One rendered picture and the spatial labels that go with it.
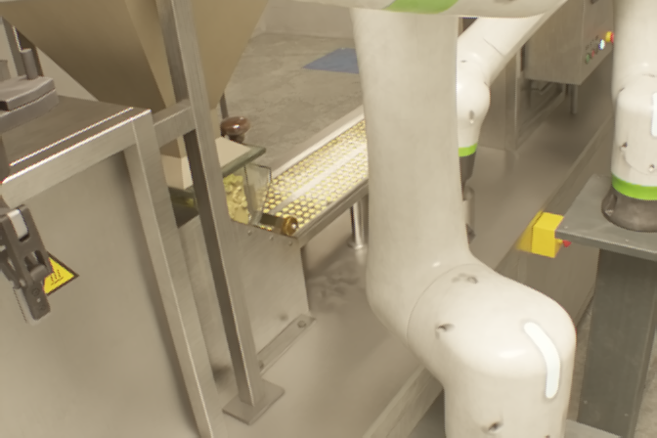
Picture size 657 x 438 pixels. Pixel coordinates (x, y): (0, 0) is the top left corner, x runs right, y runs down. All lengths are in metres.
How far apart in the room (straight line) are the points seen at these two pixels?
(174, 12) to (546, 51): 1.20
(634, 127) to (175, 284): 0.81
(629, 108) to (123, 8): 0.84
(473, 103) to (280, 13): 5.74
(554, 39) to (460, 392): 1.27
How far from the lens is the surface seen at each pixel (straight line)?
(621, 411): 1.61
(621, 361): 1.52
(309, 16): 6.59
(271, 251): 1.17
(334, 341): 1.23
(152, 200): 0.82
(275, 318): 1.23
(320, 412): 1.11
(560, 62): 1.84
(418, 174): 0.70
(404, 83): 0.66
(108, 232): 0.82
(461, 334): 0.67
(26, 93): 0.56
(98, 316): 0.85
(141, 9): 0.86
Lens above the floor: 1.58
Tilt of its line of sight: 28 degrees down
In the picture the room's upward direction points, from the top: 7 degrees counter-clockwise
